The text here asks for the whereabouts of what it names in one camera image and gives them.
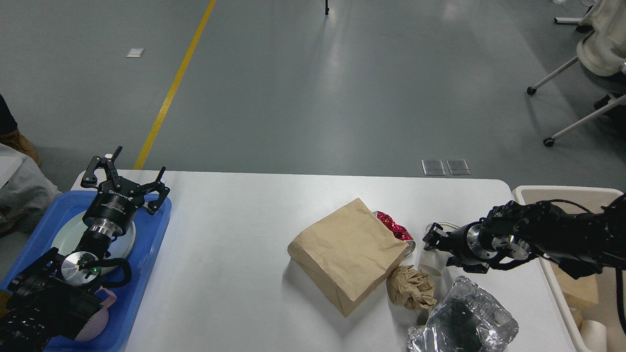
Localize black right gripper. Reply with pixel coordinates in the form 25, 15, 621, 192
422, 222, 490, 274

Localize beige plastic bin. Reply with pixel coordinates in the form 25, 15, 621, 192
513, 185, 625, 352

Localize pink mug dark inside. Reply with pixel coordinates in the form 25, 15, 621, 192
74, 287, 117, 342

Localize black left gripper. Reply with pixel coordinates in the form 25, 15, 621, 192
81, 146, 170, 236

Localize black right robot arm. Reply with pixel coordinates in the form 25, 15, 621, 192
423, 195, 626, 326

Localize person in black clothes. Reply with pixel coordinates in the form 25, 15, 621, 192
0, 94, 41, 166

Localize blue plastic tray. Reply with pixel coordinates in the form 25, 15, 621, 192
1, 190, 172, 352

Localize crushed red can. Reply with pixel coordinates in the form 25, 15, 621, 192
373, 210, 416, 258

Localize silver floor socket plates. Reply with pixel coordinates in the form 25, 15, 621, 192
421, 159, 472, 176

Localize crumpled brown paper ball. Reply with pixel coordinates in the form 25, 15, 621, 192
386, 265, 438, 310

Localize green plate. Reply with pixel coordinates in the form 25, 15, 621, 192
52, 210, 136, 267

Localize white paper cup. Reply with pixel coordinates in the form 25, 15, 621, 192
579, 319, 608, 352
418, 222, 460, 278

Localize crumpled clear plastic bag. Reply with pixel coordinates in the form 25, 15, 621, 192
406, 276, 519, 352

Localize person in white clothes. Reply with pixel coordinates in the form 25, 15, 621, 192
0, 145, 61, 236

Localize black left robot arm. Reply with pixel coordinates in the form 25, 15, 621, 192
1, 146, 170, 352

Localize small brown paper bag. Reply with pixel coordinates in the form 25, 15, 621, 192
550, 264, 599, 309

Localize large brown paper bag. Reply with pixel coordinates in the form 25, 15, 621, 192
288, 198, 408, 318

